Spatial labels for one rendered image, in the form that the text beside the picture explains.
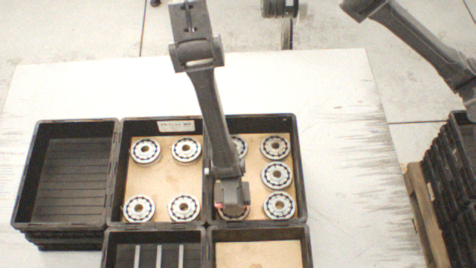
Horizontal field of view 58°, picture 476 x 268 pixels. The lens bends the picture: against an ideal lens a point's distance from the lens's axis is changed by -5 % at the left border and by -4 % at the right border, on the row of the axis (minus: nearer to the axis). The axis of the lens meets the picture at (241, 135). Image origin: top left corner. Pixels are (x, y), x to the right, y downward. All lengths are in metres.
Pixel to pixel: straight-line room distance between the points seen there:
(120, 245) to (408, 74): 2.21
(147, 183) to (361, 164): 0.79
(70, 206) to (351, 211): 0.96
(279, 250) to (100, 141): 0.74
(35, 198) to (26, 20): 2.19
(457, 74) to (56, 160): 1.30
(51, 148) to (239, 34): 1.79
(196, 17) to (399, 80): 2.24
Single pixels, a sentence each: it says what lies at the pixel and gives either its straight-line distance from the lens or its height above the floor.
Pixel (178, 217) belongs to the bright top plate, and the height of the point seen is 0.86.
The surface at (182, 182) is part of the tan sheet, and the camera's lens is 1.52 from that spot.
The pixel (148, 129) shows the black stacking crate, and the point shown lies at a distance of 1.60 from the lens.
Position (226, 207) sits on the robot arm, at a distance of 1.21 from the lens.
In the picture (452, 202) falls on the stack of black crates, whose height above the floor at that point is 0.37.
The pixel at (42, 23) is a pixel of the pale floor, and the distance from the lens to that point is 3.55.
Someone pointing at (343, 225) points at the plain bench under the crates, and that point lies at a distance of 1.62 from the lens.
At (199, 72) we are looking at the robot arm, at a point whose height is 1.45.
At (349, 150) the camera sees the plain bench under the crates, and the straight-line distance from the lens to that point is 1.77.
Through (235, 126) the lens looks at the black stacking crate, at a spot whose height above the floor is 0.87.
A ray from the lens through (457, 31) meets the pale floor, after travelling 3.54.
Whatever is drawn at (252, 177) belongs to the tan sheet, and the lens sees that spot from 1.51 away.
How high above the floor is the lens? 2.16
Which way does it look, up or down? 56 degrees down
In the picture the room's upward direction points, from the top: straight up
